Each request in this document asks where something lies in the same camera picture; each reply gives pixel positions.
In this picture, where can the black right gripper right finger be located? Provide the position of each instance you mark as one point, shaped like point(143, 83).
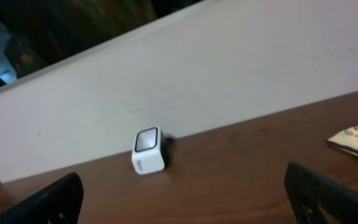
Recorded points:
point(310, 192)

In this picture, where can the dark glass window panel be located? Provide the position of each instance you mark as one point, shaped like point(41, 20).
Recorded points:
point(37, 33)

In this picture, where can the white barcode scanner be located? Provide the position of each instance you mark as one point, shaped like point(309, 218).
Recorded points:
point(149, 152)

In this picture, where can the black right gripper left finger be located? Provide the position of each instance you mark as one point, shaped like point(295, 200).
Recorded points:
point(59, 202)

